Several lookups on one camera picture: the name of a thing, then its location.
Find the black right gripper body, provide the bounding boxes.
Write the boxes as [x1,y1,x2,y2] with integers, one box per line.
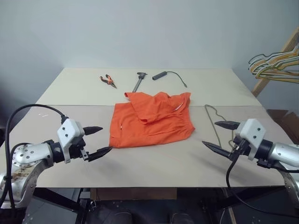
[230,137,250,160]

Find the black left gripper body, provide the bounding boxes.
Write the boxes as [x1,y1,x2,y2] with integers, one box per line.
[67,137,87,160]

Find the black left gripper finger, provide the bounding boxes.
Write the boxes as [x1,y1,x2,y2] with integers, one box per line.
[83,126,104,136]
[81,146,113,162]

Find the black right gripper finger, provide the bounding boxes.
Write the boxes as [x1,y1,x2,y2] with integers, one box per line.
[201,140,235,161]
[214,120,240,132]

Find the olive wire hanger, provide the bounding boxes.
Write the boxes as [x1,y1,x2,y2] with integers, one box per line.
[204,104,237,150]

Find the orange cloth garment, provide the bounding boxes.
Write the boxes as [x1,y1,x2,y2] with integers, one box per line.
[108,91,196,149]

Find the brown board under table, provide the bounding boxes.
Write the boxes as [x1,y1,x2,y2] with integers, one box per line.
[90,187,178,201]

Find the wooden clothes rack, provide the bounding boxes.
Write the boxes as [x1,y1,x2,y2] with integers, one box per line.
[251,25,299,98]

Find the black digital caliper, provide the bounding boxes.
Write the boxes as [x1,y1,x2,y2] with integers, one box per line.
[132,72,148,93]

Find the dark rounded shape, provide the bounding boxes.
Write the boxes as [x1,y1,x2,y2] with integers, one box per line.
[171,211,195,224]

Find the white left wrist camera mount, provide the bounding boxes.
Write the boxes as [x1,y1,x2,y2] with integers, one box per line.
[57,118,85,164]

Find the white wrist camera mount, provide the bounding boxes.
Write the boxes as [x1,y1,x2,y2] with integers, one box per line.
[235,118,267,161]
[57,118,85,164]

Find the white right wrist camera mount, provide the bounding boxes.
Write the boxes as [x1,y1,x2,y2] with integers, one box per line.
[235,118,267,161]

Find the orange handled pliers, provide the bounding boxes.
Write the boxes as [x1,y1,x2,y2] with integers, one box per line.
[99,74,118,90]

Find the yellow wire hanger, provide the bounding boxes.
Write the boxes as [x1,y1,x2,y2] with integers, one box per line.
[249,55,299,80]

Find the black usb hub with cable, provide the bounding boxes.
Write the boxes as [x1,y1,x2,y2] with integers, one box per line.
[152,70,188,89]

